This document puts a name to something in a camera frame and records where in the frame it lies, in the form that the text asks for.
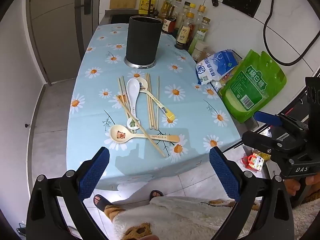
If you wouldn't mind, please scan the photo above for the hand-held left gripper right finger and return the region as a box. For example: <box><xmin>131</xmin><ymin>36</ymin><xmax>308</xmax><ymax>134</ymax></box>
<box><xmin>209</xmin><ymin>146</ymin><xmax>294</xmax><ymax>240</ymax></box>

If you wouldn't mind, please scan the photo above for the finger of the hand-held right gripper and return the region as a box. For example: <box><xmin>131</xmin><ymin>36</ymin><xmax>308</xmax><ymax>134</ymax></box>
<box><xmin>241</xmin><ymin>130</ymin><xmax>308</xmax><ymax>160</ymax></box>
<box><xmin>254</xmin><ymin>111</ymin><xmax>309</xmax><ymax>132</ymax></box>

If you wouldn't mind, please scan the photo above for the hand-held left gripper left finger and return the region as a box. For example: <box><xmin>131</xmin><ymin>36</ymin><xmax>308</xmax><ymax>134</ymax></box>
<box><xmin>26</xmin><ymin>146</ymin><xmax>110</xmax><ymax>240</ymax></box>

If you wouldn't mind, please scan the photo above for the beige capybara print spoon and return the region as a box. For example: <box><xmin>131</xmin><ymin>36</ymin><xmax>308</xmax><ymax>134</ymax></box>
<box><xmin>109</xmin><ymin>124</ymin><xmax>180</xmax><ymax>144</ymax></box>

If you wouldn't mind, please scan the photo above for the white frog print spoon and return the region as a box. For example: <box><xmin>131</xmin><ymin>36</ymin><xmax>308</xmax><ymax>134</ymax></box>
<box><xmin>126</xmin><ymin>78</ymin><xmax>141</xmax><ymax>131</ymax></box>

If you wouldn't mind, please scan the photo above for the cream spoon yellow handle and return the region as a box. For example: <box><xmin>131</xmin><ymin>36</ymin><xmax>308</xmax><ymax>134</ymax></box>
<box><xmin>136</xmin><ymin>77</ymin><xmax>176</xmax><ymax>122</ymax></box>

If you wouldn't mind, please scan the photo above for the black utensil holder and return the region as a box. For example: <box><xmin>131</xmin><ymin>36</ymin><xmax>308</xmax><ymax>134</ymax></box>
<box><xmin>124</xmin><ymin>15</ymin><xmax>163</xmax><ymax>70</ymax></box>

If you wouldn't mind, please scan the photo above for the person's right forearm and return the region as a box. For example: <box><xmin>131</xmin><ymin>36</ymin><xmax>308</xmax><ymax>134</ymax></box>
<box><xmin>291</xmin><ymin>194</ymin><xmax>320</xmax><ymax>240</ymax></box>

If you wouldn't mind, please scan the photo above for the person's right hand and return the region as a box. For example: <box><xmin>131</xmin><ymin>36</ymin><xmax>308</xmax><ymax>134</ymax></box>
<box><xmin>282</xmin><ymin>174</ymin><xmax>320</xmax><ymax>204</ymax></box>

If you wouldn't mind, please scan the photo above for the small red carton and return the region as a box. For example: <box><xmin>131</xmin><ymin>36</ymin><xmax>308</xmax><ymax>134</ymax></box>
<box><xmin>241</xmin><ymin>152</ymin><xmax>265</xmax><ymax>172</ymax></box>

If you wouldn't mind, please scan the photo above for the person's left slippered foot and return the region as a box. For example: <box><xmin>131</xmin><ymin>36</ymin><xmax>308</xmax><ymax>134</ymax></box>
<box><xmin>93</xmin><ymin>194</ymin><xmax>111</xmax><ymax>210</ymax></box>

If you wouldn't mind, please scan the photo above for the person's slippered foot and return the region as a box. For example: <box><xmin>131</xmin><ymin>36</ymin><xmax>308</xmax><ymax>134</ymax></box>
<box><xmin>149</xmin><ymin>190</ymin><xmax>164</xmax><ymax>201</ymax></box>
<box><xmin>93</xmin><ymin>194</ymin><xmax>111</xmax><ymax>210</ymax></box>

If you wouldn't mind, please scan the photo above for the green sugar bag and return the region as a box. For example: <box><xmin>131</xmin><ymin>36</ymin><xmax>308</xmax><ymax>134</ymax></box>
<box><xmin>219</xmin><ymin>49</ymin><xmax>287</xmax><ymax>123</ymax></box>

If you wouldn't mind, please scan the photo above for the yellow red packet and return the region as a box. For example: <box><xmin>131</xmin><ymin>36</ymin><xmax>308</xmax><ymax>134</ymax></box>
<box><xmin>212</xmin><ymin>74</ymin><xmax>234</xmax><ymax>92</ymax></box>

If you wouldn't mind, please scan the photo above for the person's white fluffy robe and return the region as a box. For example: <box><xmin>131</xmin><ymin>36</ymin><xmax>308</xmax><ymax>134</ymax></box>
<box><xmin>104</xmin><ymin>196</ymin><xmax>260</xmax><ymax>240</ymax></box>

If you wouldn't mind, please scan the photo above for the person's right slippered foot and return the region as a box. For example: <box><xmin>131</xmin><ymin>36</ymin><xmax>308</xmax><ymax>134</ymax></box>
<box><xmin>149</xmin><ymin>190</ymin><xmax>164</xmax><ymax>201</ymax></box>

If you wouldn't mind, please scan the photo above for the white blue salt bag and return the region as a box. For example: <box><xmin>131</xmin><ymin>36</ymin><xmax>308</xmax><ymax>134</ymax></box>
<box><xmin>195</xmin><ymin>49</ymin><xmax>242</xmax><ymax>85</ymax></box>

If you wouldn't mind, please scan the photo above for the cream lidded spice jar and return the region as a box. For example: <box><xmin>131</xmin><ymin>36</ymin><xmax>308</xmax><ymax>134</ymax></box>
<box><xmin>192</xmin><ymin>41</ymin><xmax>209</xmax><ymax>62</ymax></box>

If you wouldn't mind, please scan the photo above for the blue daisy tablecloth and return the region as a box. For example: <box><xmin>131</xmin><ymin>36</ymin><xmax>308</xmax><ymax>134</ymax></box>
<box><xmin>65</xmin><ymin>24</ymin><xmax>242</xmax><ymax>192</ymax></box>

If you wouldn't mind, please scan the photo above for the orange cap vinegar bottle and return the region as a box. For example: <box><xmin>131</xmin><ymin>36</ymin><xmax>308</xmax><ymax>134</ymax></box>
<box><xmin>174</xmin><ymin>12</ymin><xmax>195</xmax><ymax>50</ymax></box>

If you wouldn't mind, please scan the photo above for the tall clear gold-capped bottle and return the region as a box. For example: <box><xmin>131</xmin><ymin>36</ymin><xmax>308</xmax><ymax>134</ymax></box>
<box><xmin>195</xmin><ymin>4</ymin><xmax>207</xmax><ymax>30</ymax></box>

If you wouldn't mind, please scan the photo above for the dark soy sauce bottle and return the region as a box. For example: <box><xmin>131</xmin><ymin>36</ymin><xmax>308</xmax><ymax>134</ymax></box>
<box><xmin>162</xmin><ymin>15</ymin><xmax>177</xmax><ymax>34</ymax></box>

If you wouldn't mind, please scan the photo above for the black cap bottle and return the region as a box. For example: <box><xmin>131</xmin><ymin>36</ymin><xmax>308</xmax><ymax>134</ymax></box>
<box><xmin>182</xmin><ymin>1</ymin><xmax>192</xmax><ymax>18</ymax></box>

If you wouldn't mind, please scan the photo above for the clear bottle gold cap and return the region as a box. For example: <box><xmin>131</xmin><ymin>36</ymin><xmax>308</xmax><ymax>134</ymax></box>
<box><xmin>173</xmin><ymin>0</ymin><xmax>182</xmax><ymax>28</ymax></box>

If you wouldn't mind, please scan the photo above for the yellow oil bottle green cap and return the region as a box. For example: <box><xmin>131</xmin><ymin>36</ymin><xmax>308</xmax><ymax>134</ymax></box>
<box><xmin>160</xmin><ymin>0</ymin><xmax>174</xmax><ymax>18</ymax></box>

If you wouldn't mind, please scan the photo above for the grey door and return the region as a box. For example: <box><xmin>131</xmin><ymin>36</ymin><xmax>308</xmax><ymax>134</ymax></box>
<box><xmin>26</xmin><ymin>0</ymin><xmax>100</xmax><ymax>85</ymax></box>

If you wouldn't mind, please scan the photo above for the black sink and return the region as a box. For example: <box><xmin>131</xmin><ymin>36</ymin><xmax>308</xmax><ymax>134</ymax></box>
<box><xmin>105</xmin><ymin>9</ymin><xmax>155</xmax><ymax>25</ymax></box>

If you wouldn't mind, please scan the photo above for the dark curved faucet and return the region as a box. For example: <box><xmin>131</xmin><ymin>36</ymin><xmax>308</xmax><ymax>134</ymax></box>
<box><xmin>135</xmin><ymin>0</ymin><xmax>153</xmax><ymax>15</ymax></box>

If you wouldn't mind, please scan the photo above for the yellow cooking oil jug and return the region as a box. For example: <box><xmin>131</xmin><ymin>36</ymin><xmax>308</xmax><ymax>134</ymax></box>
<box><xmin>139</xmin><ymin>0</ymin><xmax>157</xmax><ymax>15</ymax></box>

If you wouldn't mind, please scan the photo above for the black power cable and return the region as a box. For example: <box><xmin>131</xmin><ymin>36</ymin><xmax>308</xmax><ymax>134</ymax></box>
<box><xmin>263</xmin><ymin>0</ymin><xmax>320</xmax><ymax>66</ymax></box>

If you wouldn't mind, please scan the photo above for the black wall outlet panel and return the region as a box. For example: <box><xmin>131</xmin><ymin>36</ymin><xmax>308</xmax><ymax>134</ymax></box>
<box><xmin>222</xmin><ymin>0</ymin><xmax>262</xmax><ymax>18</ymax></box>

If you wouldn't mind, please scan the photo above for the black door lock handle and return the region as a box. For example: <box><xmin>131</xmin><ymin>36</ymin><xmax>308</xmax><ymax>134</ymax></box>
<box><xmin>80</xmin><ymin>0</ymin><xmax>92</xmax><ymax>15</ymax></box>

